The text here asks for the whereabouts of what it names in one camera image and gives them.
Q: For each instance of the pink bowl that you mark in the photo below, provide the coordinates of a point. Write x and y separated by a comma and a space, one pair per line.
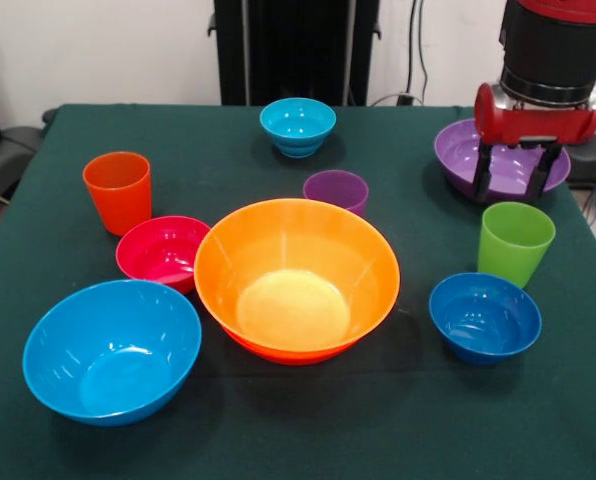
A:
153, 250

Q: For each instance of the black pedestal leg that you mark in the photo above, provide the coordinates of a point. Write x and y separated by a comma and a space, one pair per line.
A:
590, 165
13, 145

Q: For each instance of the large sky blue bowl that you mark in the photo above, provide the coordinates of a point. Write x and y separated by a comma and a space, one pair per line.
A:
113, 360

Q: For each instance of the dark green table cloth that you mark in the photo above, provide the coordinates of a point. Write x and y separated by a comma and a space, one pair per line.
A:
203, 150

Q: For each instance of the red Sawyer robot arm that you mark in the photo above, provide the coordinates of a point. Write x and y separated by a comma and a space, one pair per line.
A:
553, 45

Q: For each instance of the yellow bowl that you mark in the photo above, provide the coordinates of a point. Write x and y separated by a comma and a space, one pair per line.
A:
298, 260

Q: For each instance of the orange cup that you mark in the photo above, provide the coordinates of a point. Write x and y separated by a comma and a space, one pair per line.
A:
120, 200

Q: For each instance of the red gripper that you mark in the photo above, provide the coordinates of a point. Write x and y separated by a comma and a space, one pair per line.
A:
538, 125

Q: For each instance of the dark blue bowl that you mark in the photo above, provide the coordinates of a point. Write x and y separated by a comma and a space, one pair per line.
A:
483, 320

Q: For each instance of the small light blue bowl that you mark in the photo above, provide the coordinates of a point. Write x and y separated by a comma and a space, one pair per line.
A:
298, 125

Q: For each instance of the orange bowl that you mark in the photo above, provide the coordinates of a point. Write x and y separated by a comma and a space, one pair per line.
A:
288, 356

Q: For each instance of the green cup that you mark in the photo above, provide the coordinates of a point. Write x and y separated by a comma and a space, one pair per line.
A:
513, 250

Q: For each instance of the purple cup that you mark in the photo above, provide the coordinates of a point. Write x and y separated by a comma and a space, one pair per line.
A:
335, 190

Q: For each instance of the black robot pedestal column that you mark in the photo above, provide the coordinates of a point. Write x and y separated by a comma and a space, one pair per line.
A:
288, 50

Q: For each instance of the purple bowl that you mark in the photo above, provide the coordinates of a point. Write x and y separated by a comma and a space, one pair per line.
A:
508, 170

